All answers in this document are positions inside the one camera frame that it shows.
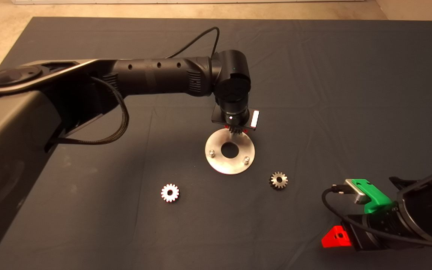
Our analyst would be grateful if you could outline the thin black camera cable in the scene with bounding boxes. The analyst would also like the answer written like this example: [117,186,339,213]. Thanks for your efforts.
[165,26,220,60]
[321,184,432,249]

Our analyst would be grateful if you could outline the thin black left camera cable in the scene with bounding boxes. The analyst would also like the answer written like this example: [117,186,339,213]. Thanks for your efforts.
[165,26,220,60]

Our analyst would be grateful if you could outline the thick braided black cable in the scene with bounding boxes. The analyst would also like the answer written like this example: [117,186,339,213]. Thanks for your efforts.
[51,77,130,146]

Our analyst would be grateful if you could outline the thin black right camera cable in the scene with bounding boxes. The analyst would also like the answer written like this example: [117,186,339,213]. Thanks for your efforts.
[321,184,432,249]

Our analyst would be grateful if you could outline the green right camera mount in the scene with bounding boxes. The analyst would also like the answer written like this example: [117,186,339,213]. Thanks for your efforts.
[353,179,393,214]

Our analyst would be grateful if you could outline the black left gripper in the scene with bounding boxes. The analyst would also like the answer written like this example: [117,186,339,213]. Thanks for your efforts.
[211,104,260,133]

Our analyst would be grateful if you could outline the dark grey table cloth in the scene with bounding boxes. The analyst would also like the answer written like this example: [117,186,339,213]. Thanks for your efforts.
[0,16,432,270]

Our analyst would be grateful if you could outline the round metal carrier plate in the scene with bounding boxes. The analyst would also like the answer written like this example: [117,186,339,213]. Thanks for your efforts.
[205,128,256,175]

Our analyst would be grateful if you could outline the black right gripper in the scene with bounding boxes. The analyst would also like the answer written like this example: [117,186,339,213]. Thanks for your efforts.
[321,216,377,251]

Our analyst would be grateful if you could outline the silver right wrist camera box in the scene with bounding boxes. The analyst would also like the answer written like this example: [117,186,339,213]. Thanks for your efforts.
[345,179,373,205]

